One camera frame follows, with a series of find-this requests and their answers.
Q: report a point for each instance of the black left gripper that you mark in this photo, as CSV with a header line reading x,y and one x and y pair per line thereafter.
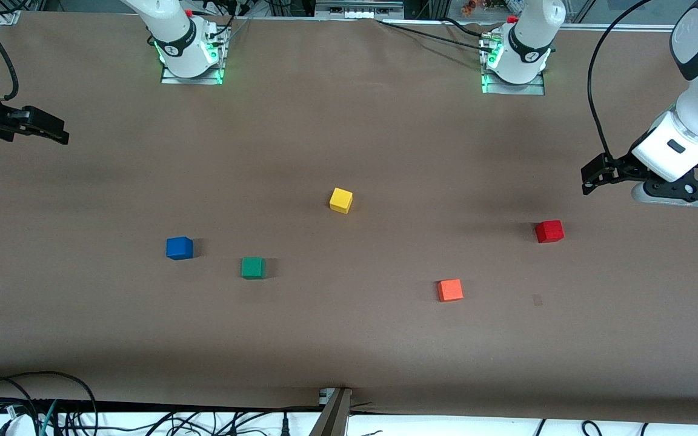
x,y
620,166

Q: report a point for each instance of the red wooden block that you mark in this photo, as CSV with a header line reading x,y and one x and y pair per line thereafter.
x,y
549,232

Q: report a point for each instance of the orange wooden block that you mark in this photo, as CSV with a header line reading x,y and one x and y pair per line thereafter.
x,y
449,290

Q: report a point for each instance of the blue wooden block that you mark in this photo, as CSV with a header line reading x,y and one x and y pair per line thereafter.
x,y
179,249

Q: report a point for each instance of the yellow wooden block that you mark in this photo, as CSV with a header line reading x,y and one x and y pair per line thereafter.
x,y
340,200

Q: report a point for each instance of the green wooden block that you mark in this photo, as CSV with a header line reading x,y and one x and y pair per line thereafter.
x,y
252,267

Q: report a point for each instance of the orange decorative item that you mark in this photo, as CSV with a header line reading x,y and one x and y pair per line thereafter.
x,y
476,6

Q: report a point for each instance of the grey power strip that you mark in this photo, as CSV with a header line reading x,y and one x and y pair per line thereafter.
x,y
358,13

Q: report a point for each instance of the paper table cover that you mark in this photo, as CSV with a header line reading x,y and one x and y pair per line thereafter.
x,y
349,339

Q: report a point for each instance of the grey metal beam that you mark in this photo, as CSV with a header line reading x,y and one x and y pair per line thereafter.
x,y
334,418

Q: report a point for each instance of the black power plug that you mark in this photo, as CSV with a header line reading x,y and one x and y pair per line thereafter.
x,y
286,425

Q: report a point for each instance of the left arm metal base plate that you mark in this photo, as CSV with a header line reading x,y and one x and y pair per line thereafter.
x,y
537,91

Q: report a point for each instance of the aluminium corner bracket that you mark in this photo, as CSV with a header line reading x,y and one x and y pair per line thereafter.
x,y
8,18

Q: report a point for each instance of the aluminium frame rail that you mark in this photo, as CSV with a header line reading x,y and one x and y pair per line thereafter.
x,y
628,26

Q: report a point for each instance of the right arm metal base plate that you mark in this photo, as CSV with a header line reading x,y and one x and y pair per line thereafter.
x,y
170,80

